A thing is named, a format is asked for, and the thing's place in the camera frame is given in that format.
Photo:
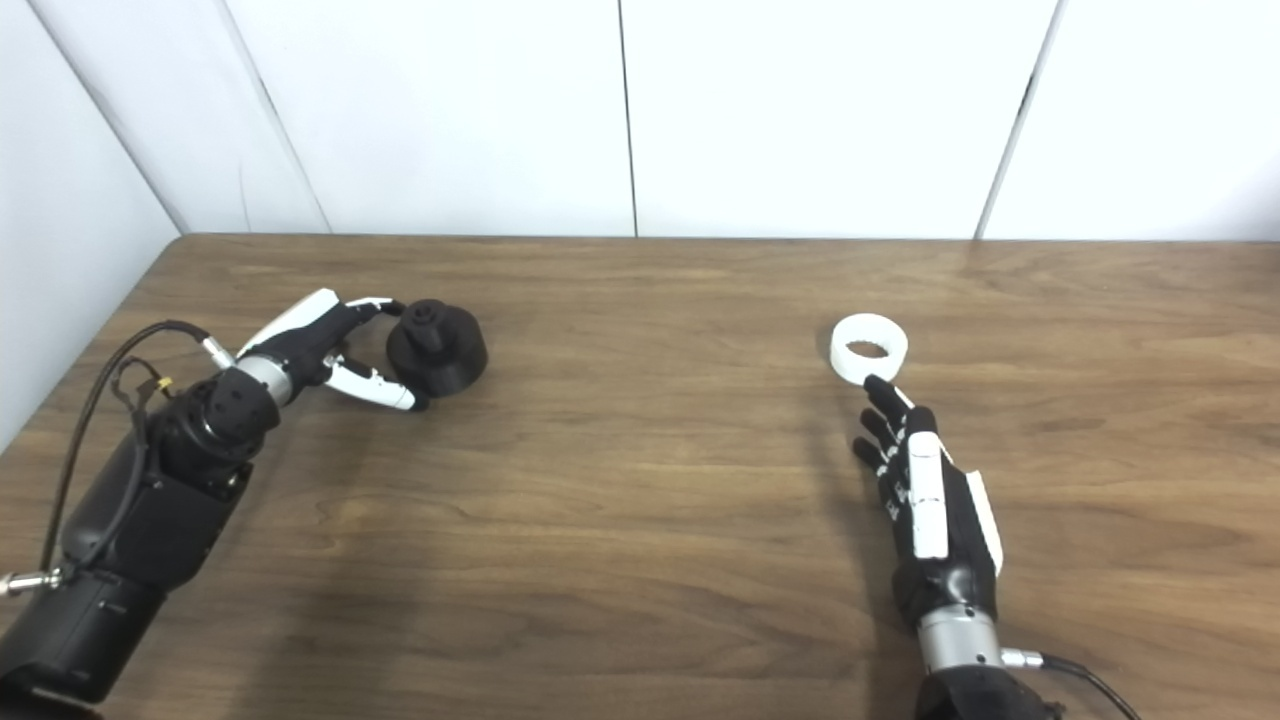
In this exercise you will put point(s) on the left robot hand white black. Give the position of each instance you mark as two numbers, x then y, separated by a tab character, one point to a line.
300	345

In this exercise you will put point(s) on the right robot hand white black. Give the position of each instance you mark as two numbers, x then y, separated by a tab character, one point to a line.
940	560

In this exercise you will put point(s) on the round black plastic part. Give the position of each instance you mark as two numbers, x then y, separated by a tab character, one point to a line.
440	350

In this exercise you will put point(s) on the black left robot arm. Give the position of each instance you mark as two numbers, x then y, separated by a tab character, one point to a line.
150	500

